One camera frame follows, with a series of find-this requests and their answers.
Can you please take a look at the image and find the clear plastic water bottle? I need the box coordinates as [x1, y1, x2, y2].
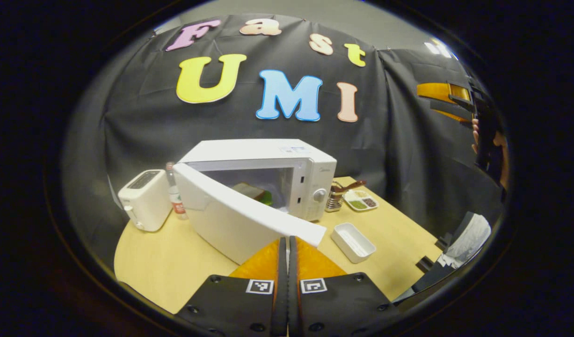
[165, 162, 188, 220]

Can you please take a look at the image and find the small metal basket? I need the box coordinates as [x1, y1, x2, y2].
[325, 182, 346, 213]

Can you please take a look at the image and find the black backdrop cloth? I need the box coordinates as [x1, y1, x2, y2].
[62, 14, 507, 263]

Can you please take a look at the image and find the sandwich with lettuce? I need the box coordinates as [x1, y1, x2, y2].
[232, 182, 274, 206]

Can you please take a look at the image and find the white toaster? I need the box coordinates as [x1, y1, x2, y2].
[117, 169, 172, 233]

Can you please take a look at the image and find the white divided dish with beans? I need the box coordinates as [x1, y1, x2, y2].
[343, 189, 379, 212]

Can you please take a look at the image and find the black chair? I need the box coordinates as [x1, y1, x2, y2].
[392, 211, 495, 306]

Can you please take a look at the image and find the white rectangular tray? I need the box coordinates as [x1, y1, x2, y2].
[330, 222, 377, 264]

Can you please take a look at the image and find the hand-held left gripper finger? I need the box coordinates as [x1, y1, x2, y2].
[174, 236, 288, 337]
[288, 235, 402, 337]

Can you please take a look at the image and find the white cloth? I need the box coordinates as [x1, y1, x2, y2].
[440, 213, 492, 270]

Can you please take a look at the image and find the ceiling light panel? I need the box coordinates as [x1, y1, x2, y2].
[424, 39, 457, 60]

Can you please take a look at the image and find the white microwave oven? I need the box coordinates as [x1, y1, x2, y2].
[173, 139, 338, 265]

